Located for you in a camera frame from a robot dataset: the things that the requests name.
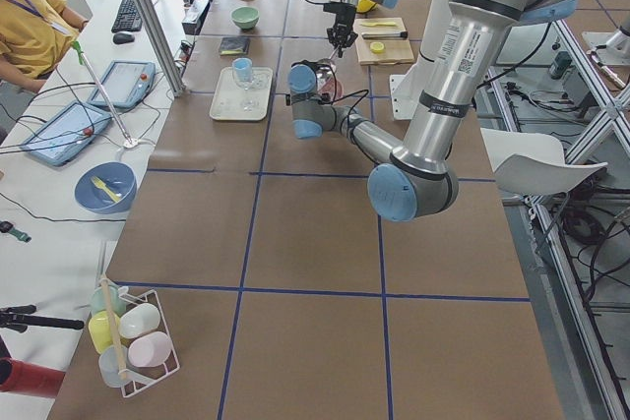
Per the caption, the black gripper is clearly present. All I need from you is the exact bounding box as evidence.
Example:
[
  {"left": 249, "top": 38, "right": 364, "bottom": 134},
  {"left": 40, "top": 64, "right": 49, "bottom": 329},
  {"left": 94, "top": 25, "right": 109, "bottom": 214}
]
[{"left": 323, "top": 1, "right": 357, "bottom": 51}]

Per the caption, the steel ice scoop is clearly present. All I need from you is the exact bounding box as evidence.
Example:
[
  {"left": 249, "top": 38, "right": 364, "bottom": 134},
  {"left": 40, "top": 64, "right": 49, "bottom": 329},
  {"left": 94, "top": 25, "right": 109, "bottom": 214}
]
[{"left": 315, "top": 50, "right": 343, "bottom": 92}]

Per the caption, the blue plastic cup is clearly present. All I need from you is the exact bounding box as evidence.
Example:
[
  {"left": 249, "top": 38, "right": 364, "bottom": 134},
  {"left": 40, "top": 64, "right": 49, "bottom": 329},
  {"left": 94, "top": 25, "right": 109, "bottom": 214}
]
[{"left": 231, "top": 57, "right": 254, "bottom": 89}]

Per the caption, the halved lemon slice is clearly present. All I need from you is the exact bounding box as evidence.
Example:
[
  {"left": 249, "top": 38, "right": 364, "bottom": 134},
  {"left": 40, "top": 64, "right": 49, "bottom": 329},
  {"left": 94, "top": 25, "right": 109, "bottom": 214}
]
[{"left": 369, "top": 41, "right": 385, "bottom": 54}]

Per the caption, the yellow lemon upper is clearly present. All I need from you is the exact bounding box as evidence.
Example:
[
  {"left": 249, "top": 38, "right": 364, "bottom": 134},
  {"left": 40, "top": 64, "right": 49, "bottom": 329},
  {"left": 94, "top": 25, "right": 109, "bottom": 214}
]
[{"left": 356, "top": 0, "right": 376, "bottom": 14}]

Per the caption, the yellow plastic knife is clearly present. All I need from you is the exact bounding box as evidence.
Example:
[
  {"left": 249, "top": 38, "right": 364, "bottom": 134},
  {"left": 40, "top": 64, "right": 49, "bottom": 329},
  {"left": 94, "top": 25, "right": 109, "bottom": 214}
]
[{"left": 360, "top": 21, "right": 399, "bottom": 28}]

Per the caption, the clear wine glass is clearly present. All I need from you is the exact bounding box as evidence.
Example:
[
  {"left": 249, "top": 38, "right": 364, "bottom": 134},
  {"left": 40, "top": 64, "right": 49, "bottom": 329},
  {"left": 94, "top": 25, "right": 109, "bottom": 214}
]
[{"left": 237, "top": 69, "right": 268, "bottom": 112}]

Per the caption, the green ceramic bowl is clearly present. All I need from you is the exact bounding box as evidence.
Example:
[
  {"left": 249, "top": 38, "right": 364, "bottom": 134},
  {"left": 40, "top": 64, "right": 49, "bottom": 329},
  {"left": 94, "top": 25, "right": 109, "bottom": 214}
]
[{"left": 231, "top": 6, "right": 260, "bottom": 30}]

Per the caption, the grey folded cloth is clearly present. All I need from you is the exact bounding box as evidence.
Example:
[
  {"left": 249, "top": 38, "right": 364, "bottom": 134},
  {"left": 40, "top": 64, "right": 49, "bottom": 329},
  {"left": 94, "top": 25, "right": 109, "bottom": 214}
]
[{"left": 219, "top": 36, "right": 250, "bottom": 56}]

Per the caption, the cream serving tray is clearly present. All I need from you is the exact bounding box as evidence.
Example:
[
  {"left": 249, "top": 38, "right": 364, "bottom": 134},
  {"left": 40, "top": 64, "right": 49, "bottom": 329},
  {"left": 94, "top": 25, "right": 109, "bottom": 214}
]
[{"left": 209, "top": 67, "right": 273, "bottom": 122}]

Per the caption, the black keyboard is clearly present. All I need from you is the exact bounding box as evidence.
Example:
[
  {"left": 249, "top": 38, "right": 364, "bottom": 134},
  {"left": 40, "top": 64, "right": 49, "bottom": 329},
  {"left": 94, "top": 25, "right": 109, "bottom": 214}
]
[{"left": 111, "top": 0, "right": 143, "bottom": 33}]

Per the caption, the far teach pendant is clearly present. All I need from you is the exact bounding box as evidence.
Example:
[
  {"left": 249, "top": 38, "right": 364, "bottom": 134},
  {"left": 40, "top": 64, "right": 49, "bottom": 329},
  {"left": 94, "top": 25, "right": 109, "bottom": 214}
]
[{"left": 100, "top": 60, "right": 157, "bottom": 110}]

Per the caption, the teach pendant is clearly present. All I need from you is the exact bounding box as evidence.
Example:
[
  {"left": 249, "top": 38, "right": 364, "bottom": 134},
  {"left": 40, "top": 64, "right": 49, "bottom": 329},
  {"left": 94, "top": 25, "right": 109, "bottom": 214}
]
[
  {"left": 20, "top": 100, "right": 112, "bottom": 167},
  {"left": 100, "top": 60, "right": 157, "bottom": 110}
]

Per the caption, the black computer mouse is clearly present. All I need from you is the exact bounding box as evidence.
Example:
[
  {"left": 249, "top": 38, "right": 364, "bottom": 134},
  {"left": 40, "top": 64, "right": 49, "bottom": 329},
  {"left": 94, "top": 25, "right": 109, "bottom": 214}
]
[{"left": 112, "top": 31, "right": 136, "bottom": 45}]

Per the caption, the blue bowl on desk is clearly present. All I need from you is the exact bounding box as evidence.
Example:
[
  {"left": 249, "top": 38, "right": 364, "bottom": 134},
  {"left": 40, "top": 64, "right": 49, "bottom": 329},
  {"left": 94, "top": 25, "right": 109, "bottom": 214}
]
[{"left": 74, "top": 161, "right": 137, "bottom": 214}]

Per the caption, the near teach pendant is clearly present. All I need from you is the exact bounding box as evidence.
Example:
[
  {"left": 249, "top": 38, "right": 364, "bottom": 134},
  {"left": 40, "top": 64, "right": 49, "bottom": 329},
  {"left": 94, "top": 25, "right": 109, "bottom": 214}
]
[{"left": 20, "top": 100, "right": 112, "bottom": 167}]

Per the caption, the person in yellow shirt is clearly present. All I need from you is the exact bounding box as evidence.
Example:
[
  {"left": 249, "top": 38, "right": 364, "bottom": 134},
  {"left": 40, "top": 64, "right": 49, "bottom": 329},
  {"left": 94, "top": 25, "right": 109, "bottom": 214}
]
[{"left": 1, "top": 0, "right": 89, "bottom": 92}]

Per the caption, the red cylinder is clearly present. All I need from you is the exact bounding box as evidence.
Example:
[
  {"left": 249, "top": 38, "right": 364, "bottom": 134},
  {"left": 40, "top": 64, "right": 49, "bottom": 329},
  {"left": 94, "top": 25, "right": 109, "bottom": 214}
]
[{"left": 1, "top": 358, "right": 65, "bottom": 398}]

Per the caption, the aluminium frame post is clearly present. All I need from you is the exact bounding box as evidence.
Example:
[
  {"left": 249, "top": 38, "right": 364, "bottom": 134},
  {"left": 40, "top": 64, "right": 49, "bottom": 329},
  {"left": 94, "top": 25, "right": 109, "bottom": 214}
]
[{"left": 134, "top": 0, "right": 185, "bottom": 97}]

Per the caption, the white wire cup rack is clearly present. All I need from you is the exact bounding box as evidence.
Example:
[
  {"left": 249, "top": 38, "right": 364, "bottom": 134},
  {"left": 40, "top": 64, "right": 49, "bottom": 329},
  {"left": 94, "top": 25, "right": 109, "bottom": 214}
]
[{"left": 88, "top": 277, "right": 180, "bottom": 398}]

